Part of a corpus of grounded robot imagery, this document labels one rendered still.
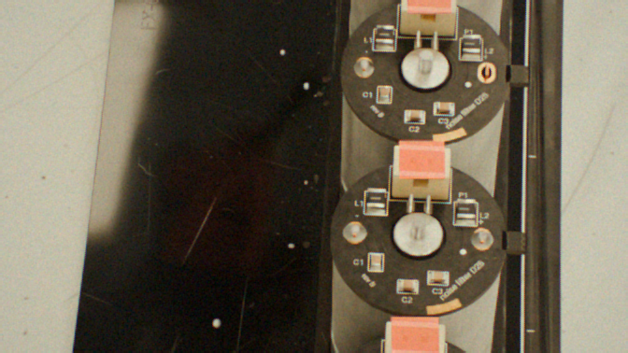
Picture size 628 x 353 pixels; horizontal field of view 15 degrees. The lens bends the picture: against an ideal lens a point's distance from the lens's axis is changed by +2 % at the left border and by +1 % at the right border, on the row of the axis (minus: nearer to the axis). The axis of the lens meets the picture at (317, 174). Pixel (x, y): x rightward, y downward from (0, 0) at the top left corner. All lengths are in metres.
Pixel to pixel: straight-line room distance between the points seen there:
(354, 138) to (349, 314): 0.03
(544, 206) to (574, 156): 0.08
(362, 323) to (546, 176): 0.03
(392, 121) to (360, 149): 0.01
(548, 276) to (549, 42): 0.04
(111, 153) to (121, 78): 0.01
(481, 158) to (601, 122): 0.07
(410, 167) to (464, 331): 0.03
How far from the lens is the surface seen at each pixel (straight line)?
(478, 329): 0.35
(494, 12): 0.39
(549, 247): 0.34
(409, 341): 0.33
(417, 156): 0.34
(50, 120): 0.43
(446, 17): 0.36
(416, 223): 0.34
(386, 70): 0.36
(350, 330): 0.35
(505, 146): 0.40
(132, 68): 0.42
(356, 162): 0.37
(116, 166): 0.41
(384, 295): 0.34
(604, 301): 0.41
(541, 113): 0.36
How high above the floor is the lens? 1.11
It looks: 60 degrees down
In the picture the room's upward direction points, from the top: straight up
